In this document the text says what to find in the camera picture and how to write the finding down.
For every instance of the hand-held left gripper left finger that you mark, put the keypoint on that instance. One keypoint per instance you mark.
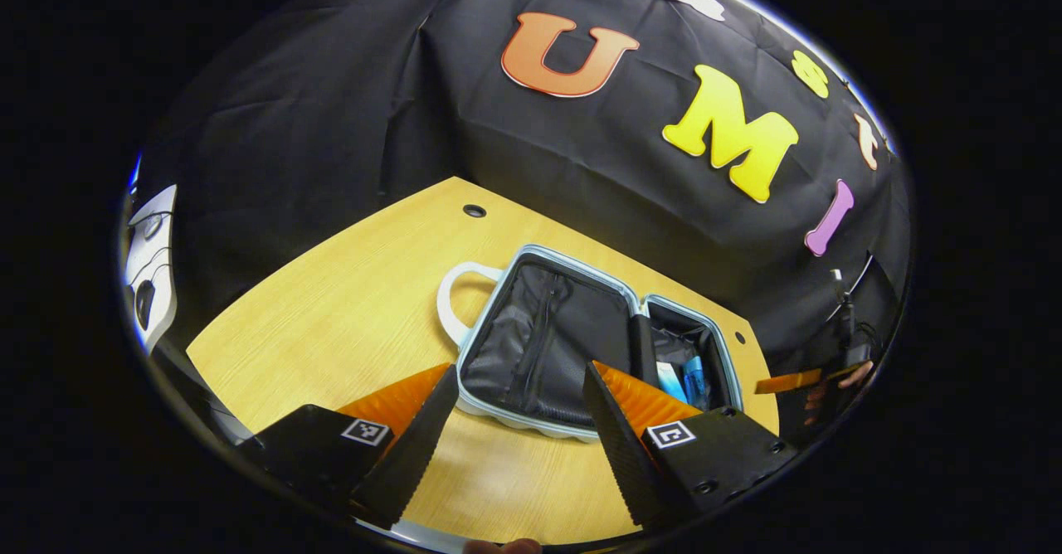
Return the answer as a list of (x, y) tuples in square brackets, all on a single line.
[(415, 454)]

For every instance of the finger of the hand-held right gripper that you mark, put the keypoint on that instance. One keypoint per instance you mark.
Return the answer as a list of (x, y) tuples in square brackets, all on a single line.
[(788, 381)]

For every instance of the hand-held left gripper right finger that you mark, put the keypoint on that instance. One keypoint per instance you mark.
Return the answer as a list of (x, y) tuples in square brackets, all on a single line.
[(618, 446)]

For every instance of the light blue suitcase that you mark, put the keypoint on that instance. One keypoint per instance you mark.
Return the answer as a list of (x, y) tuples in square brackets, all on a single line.
[(539, 347)]

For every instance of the white printed board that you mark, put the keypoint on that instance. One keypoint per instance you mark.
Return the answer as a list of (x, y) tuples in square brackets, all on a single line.
[(153, 243)]

